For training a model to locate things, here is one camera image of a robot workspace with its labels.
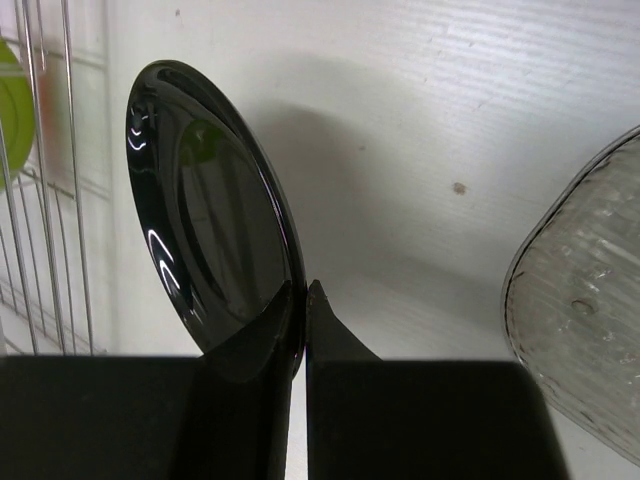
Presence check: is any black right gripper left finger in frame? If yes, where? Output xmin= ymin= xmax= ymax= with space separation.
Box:
xmin=1 ymin=283 xmax=293 ymax=479

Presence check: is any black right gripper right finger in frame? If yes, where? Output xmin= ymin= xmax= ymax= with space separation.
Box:
xmin=306 ymin=282 xmax=569 ymax=479

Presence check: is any black plastic plate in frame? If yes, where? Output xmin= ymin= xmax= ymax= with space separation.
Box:
xmin=125 ymin=60 xmax=306 ymax=352

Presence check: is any lime green plastic plate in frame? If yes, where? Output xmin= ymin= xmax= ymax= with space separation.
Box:
xmin=1 ymin=39 xmax=35 ymax=179

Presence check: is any chrome wire dish rack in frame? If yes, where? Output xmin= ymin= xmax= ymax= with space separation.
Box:
xmin=1 ymin=1 xmax=113 ymax=355

